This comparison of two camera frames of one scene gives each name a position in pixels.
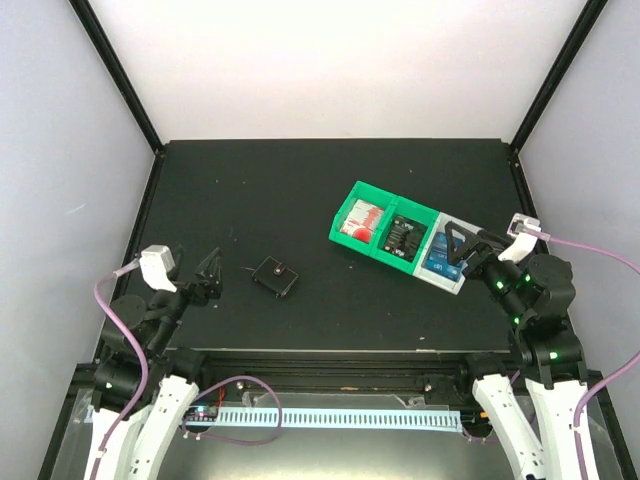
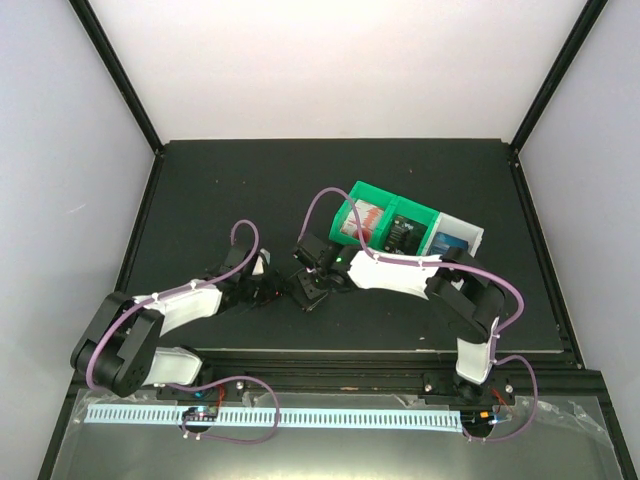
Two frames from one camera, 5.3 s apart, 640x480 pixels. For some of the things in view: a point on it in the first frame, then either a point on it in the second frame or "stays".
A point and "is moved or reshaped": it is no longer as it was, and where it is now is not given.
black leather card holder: x=275 y=276 is moved or reshaped
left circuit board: x=201 y=415 stays
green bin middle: x=408 y=210 stays
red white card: x=362 y=219 stays
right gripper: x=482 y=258 to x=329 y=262
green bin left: x=369 y=194 stays
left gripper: x=199 y=294 to x=275 y=290
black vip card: x=404 y=238 stays
